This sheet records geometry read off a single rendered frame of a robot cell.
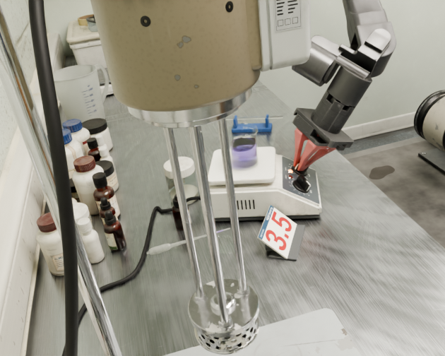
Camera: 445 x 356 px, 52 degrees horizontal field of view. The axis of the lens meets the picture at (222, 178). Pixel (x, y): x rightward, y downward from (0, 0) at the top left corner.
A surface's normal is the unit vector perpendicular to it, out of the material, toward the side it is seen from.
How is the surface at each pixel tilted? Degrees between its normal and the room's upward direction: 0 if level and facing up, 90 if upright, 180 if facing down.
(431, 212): 0
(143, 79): 90
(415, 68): 90
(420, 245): 0
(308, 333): 0
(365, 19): 41
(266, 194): 90
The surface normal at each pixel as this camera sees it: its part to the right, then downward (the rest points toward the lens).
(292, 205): -0.11, 0.52
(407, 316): -0.11, -0.85
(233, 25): 0.67, 0.31
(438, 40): 0.25, 0.47
